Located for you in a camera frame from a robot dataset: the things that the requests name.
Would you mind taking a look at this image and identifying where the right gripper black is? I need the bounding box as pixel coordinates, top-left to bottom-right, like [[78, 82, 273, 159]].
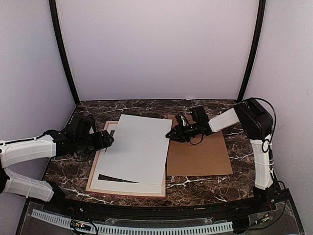
[[166, 122, 200, 142]]

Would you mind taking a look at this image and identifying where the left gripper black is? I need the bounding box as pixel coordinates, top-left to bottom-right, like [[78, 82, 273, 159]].
[[75, 130, 113, 154]]

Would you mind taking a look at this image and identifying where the landscape photo print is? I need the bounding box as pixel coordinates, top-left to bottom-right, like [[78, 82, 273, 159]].
[[98, 115, 172, 185]]

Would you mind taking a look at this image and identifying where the pink wooden picture frame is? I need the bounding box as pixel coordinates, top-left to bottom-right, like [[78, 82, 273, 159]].
[[85, 120, 166, 198]]

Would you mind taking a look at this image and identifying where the brown cardboard backing board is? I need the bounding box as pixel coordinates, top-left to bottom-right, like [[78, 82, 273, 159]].
[[166, 114, 233, 176]]

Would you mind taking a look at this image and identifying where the white mat board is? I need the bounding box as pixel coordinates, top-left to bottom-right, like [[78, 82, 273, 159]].
[[89, 123, 164, 193]]

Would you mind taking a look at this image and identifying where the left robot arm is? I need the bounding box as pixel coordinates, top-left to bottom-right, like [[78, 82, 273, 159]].
[[0, 116, 114, 213]]

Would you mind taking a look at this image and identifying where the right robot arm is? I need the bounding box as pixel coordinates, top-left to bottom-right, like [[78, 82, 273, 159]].
[[165, 97, 277, 190]]

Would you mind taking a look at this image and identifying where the white slotted cable duct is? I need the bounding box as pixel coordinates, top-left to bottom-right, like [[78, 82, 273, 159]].
[[31, 209, 233, 235]]

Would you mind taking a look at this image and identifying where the black front rail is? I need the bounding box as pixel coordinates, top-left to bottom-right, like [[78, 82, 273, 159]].
[[24, 194, 287, 226]]

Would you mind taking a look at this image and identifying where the left black corner post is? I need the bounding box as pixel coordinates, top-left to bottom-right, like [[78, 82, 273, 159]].
[[48, 0, 80, 106]]

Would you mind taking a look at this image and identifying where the black corner post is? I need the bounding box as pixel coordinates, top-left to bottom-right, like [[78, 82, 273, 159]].
[[236, 0, 266, 103], [48, 0, 80, 106]]

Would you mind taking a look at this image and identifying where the right black corner post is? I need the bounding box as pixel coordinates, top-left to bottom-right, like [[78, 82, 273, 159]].
[[236, 0, 266, 103]]

